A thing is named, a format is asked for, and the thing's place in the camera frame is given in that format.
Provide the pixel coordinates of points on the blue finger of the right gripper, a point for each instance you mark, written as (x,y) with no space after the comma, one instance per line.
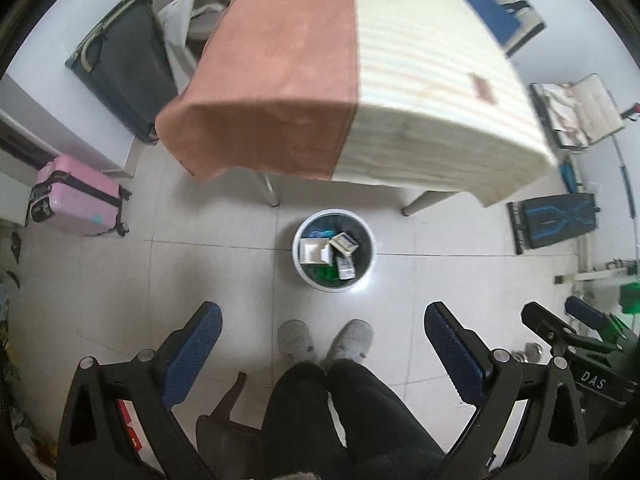
(607,325)
(558,334)

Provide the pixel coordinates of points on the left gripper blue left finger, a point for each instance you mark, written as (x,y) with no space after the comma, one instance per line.
(184,352)

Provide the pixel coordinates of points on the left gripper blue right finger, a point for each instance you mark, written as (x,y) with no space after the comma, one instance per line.
(462,353)

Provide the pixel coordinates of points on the silver blister pack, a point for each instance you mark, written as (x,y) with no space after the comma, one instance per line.
(345,267)

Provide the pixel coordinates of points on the white blue medicine box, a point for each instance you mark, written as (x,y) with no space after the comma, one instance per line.
(345,244)

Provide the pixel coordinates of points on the blue wrapper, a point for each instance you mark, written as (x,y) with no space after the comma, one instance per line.
(321,234)

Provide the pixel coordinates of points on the white round trash bin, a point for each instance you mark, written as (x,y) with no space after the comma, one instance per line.
(325,278)

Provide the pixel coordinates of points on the metal dumbbell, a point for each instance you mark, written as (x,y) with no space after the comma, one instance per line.
(531,353)

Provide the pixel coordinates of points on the black blue exercise bench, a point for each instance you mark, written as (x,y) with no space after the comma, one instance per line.
(544,221)

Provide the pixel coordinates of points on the left grey slipper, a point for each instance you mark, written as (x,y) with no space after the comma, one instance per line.
(295,343)

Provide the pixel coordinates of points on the grey slipper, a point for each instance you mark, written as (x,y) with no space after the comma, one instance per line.
(352,343)
(295,343)

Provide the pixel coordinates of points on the black trousers legs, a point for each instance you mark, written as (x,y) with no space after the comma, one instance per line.
(343,424)

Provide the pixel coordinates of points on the right grey slipper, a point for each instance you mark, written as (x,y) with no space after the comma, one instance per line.
(352,343)

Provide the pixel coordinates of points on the white table leg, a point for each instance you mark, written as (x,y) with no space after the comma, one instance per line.
(425,200)
(266,186)

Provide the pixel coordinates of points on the pink suitcase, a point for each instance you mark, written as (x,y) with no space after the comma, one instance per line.
(73,198)

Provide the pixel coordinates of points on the white chair with clothes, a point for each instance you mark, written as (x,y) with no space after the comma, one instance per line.
(576,115)

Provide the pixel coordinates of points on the small brown card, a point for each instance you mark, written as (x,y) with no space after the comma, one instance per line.
(482,88)

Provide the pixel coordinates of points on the striped cream tablecloth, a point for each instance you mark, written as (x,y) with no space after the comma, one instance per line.
(418,123)

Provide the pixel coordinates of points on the dark folding cot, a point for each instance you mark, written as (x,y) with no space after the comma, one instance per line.
(123,62)

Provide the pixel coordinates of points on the blue cushion office chair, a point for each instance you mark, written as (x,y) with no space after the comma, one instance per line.
(512,22)

